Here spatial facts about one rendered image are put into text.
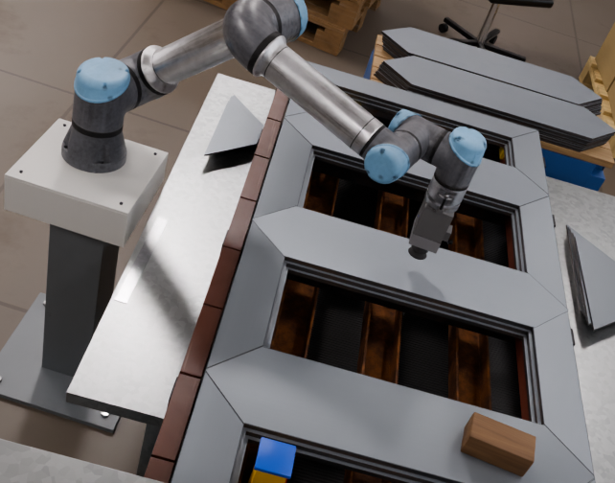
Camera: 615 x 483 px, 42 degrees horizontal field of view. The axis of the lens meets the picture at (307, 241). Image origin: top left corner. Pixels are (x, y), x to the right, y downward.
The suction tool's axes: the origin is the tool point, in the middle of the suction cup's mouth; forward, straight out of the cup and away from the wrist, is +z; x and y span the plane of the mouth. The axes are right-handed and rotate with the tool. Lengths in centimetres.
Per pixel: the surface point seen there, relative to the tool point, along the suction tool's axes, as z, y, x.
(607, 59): 64, 309, -89
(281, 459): 0, -64, 14
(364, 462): 5, -54, 0
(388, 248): 3.7, 2.6, 6.1
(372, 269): 3.7, -6.4, 8.2
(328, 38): 81, 250, 60
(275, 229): 3.7, -5.0, 31.2
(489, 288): 3.8, 1.6, -18.1
